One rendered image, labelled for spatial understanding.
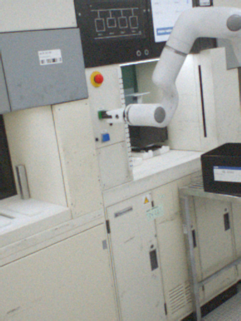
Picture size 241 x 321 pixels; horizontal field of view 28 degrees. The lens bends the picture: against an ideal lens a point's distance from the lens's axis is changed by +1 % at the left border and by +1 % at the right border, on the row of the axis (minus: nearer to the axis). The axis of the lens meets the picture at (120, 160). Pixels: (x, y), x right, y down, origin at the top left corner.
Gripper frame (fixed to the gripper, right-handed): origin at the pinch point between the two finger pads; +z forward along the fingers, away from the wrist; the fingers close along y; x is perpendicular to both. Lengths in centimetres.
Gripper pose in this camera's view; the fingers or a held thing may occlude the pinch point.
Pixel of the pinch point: (106, 114)
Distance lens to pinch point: 203.6
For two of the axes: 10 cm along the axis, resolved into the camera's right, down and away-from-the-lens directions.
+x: -1.3, -9.7, -2.1
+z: -6.6, -0.8, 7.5
